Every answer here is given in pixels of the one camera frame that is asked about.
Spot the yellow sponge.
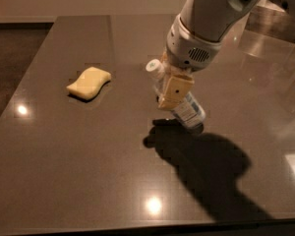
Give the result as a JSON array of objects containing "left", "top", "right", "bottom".
[{"left": 66, "top": 67, "right": 111, "bottom": 100}]

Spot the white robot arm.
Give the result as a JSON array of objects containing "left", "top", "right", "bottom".
[{"left": 158, "top": 0, "right": 295, "bottom": 110}]

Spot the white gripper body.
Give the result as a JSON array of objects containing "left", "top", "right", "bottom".
[{"left": 165, "top": 16, "right": 221, "bottom": 72}]

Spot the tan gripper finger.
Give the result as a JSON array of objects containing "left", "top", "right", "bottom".
[{"left": 157, "top": 74, "right": 195, "bottom": 110}]

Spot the clear plastic water bottle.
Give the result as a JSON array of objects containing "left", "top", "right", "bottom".
[{"left": 146, "top": 59, "right": 206, "bottom": 132}]

